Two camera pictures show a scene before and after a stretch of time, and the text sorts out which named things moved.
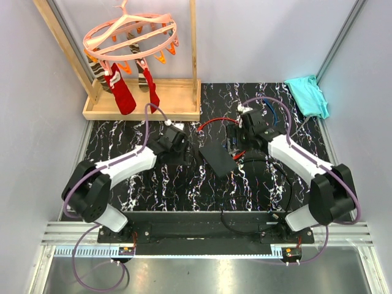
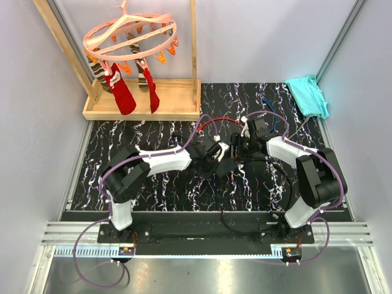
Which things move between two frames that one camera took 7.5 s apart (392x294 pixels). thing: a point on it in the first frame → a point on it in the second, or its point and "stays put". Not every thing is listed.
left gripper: x=182 y=158 → x=208 y=174
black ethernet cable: x=286 y=211 stays put
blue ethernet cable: x=272 y=108 stays put
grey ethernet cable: x=300 y=126 stays put
